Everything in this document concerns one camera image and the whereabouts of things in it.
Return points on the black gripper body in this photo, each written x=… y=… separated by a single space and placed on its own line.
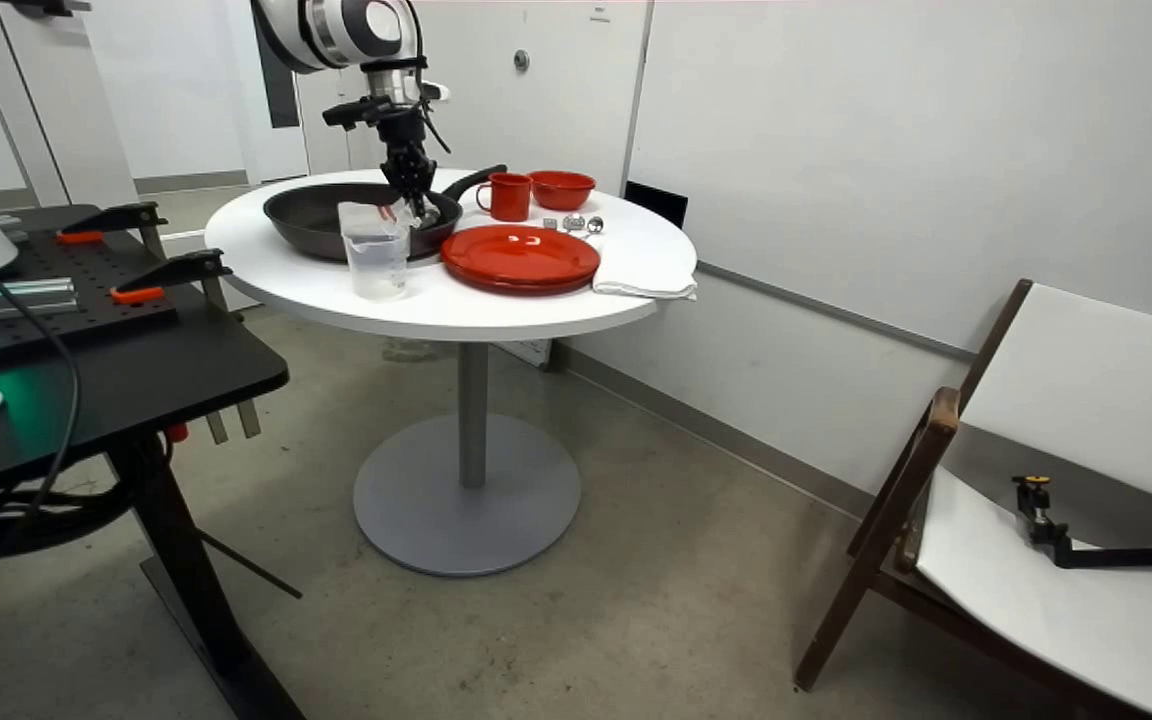
x=405 y=135

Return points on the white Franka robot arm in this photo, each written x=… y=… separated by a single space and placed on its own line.
x=328 y=28

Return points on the black frying pan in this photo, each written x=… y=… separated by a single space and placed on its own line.
x=300 y=227

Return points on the clear plastic measuring cup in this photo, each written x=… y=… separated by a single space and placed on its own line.
x=378 y=260

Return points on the red mug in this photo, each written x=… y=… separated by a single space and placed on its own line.
x=509 y=198

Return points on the red plate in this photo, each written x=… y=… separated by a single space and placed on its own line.
x=521 y=257

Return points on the red bowl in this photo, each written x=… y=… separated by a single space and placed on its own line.
x=560 y=191

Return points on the metal utensil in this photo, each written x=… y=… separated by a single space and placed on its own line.
x=582 y=227

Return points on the white door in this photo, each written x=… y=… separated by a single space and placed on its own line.
x=560 y=82

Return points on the plain white cloth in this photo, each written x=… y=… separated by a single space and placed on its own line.
x=645 y=265

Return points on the black chair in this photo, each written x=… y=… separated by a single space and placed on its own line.
x=663 y=201

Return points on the black robot desk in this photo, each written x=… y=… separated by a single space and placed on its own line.
x=139 y=375

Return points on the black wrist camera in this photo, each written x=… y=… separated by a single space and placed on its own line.
x=349 y=115

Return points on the white round pedestal table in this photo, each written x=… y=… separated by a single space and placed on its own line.
x=470 y=315

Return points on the silver aluminium rail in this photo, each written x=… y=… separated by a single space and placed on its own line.
x=2 y=299

